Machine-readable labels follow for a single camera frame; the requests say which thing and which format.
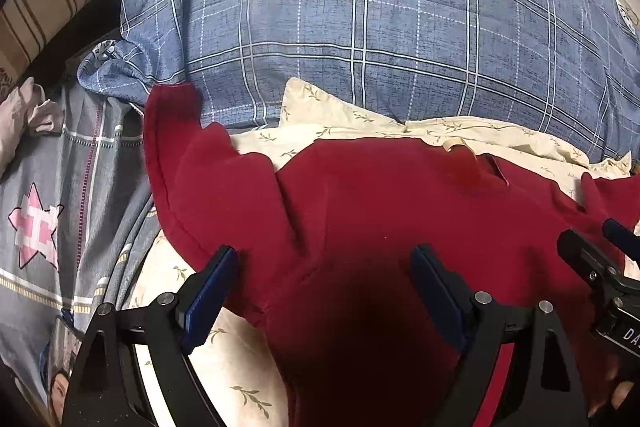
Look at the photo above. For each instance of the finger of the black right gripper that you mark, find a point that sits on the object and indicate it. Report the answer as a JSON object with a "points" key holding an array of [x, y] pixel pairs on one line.
{"points": [[622, 239], [595, 268]]}

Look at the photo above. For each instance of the dark red sweater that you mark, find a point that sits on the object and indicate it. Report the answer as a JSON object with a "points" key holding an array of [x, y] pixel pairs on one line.
{"points": [[325, 244]]}

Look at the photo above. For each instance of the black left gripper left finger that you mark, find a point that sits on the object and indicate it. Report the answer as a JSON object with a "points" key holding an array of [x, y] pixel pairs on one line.
{"points": [[106, 387]]}

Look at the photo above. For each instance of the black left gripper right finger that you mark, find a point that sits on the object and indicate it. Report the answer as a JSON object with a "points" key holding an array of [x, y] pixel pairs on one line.
{"points": [[516, 366]]}

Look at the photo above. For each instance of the grey star patterned bedsheet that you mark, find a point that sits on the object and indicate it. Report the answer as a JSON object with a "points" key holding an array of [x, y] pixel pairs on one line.
{"points": [[76, 225]]}

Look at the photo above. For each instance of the pinkish grey crumpled cloth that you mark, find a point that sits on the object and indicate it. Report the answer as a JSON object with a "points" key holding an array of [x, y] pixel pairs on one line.
{"points": [[26, 109]]}

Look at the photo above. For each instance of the cream floral pillow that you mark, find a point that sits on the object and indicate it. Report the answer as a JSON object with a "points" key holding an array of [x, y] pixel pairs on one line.
{"points": [[235, 364]]}

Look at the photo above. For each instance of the person's right hand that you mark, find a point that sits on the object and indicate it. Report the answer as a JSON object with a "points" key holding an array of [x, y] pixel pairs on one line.
{"points": [[619, 377]]}

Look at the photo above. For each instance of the phone with face photo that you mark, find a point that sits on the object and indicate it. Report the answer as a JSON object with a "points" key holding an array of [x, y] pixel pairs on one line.
{"points": [[63, 348]]}

